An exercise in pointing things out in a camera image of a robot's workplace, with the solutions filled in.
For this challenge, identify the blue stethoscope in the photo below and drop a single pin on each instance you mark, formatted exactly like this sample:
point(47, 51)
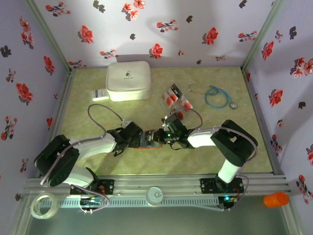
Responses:
point(233, 105)

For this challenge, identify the aluminium mounting rail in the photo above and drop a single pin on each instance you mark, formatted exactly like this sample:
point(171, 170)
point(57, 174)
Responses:
point(156, 182)

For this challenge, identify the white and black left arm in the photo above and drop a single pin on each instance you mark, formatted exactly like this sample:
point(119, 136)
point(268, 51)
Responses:
point(97, 147)

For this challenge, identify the small white medicine box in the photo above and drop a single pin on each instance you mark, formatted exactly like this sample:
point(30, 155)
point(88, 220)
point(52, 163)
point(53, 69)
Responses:
point(99, 95)

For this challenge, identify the orange pill bottle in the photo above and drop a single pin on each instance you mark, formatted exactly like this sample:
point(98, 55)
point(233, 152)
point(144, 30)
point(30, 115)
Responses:
point(276, 199)

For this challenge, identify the aluminium side rail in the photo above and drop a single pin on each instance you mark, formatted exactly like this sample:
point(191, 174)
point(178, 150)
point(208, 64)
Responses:
point(61, 110)
point(261, 122)

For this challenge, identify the white round jar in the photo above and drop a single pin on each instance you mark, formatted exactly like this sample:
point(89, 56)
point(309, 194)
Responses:
point(154, 195)

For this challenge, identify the white april credit card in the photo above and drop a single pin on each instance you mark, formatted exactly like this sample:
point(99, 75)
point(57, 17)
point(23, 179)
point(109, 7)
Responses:
point(181, 114)
point(168, 100)
point(174, 97)
point(187, 105)

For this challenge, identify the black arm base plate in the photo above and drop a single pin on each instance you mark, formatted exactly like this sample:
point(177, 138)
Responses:
point(107, 186)
point(207, 186)

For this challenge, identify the white zipped medicine pouch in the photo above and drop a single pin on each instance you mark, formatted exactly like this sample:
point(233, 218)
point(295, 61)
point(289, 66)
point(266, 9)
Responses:
point(128, 80)

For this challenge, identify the white plastic container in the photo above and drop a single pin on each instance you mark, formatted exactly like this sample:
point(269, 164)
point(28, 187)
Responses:
point(91, 201)

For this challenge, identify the clear tape roll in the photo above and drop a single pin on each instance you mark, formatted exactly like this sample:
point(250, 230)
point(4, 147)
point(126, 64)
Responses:
point(44, 216)

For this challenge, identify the aluminium corner post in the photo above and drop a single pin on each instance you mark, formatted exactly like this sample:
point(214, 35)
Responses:
point(50, 36)
point(261, 36)

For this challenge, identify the black VIP credit card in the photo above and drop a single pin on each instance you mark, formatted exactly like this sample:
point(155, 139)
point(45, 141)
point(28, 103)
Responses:
point(176, 89)
point(147, 138)

